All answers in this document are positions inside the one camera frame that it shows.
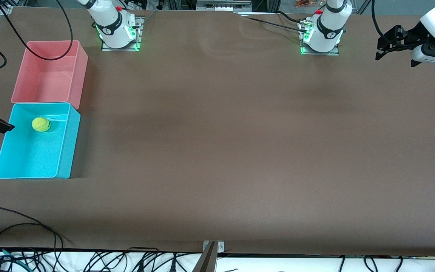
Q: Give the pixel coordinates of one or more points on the yellow-green tennis ball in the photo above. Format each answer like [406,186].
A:
[41,124]

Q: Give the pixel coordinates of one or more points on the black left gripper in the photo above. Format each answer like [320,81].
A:
[409,36]

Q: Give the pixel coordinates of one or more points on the small metal bracket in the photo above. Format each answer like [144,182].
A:
[219,246]

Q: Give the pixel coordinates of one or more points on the pink plastic bin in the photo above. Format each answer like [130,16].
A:
[51,75]

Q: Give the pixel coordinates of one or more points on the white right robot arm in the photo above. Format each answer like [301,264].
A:
[113,26]

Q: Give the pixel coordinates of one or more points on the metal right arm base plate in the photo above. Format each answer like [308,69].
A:
[119,49]

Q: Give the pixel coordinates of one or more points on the brown table cover sheet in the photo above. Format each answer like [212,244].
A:
[217,170]

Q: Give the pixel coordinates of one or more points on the orange clutter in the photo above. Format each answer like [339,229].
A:
[306,3]

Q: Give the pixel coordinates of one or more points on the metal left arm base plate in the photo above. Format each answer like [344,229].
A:
[320,53]

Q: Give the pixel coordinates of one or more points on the blue plastic bin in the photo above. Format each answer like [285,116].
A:
[32,155]

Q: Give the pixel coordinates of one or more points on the aluminium frame profile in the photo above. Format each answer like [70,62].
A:
[223,4]

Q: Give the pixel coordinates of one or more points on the dark grey mount bar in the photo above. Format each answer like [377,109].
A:
[206,260]

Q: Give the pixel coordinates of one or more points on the aluminium table side rail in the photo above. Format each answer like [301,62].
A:
[5,10]

